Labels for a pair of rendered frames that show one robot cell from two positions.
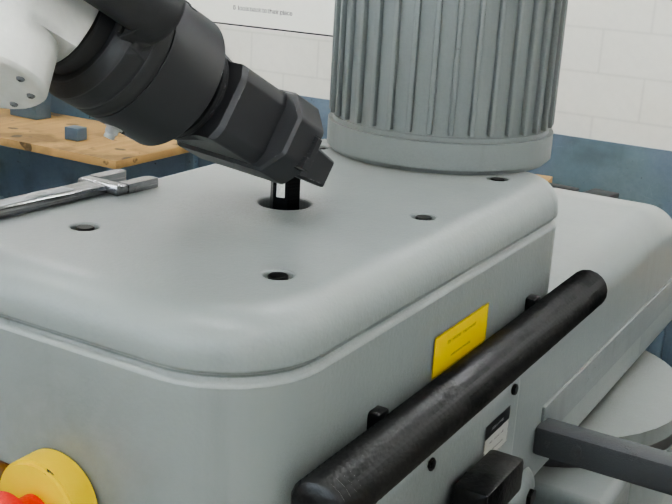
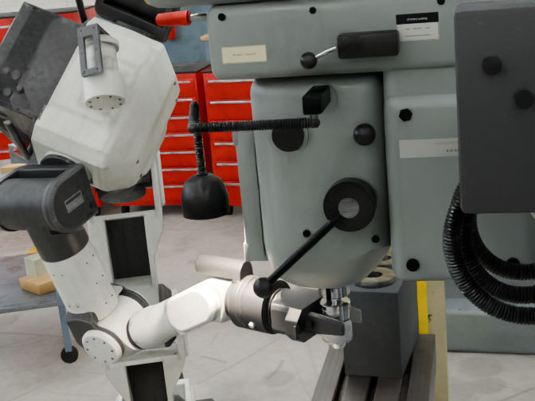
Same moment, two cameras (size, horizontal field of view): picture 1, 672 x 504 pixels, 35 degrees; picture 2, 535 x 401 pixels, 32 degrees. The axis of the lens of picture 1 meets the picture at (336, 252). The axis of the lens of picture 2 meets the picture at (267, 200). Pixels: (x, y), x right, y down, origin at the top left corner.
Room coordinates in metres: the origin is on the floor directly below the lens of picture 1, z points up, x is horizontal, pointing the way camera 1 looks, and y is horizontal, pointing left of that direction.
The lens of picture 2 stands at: (0.27, -1.20, 1.81)
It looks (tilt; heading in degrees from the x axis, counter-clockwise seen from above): 16 degrees down; 74
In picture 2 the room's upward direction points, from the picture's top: 5 degrees counter-clockwise
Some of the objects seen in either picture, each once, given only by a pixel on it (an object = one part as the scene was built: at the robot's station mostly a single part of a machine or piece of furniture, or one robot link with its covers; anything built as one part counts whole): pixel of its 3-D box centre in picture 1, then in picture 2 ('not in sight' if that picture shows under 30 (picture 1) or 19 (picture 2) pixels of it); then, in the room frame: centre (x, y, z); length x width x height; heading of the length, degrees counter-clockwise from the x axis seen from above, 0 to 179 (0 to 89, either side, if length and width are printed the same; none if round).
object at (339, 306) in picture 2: not in sight; (334, 303); (0.72, 0.04, 1.26); 0.05 x 0.05 x 0.01
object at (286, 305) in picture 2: not in sight; (287, 310); (0.66, 0.11, 1.24); 0.13 x 0.12 x 0.10; 37
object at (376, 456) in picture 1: (482, 369); not in sight; (0.68, -0.11, 1.79); 0.45 x 0.04 x 0.04; 150
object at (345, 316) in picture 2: not in sight; (336, 322); (0.72, 0.04, 1.23); 0.05 x 0.05 x 0.06
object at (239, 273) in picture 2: not in sight; (232, 289); (0.60, 0.21, 1.25); 0.11 x 0.11 x 0.11; 37
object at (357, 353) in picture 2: not in sight; (380, 310); (0.98, 0.48, 1.03); 0.22 x 0.12 x 0.20; 55
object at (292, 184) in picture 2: not in sight; (328, 173); (0.72, 0.04, 1.47); 0.21 x 0.19 x 0.32; 60
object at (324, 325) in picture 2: not in sight; (325, 326); (0.69, 0.02, 1.24); 0.06 x 0.02 x 0.03; 127
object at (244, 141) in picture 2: not in sight; (254, 191); (0.62, 0.09, 1.45); 0.04 x 0.04 x 0.21; 60
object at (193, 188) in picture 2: not in sight; (204, 192); (0.56, 0.12, 1.45); 0.07 x 0.07 x 0.06
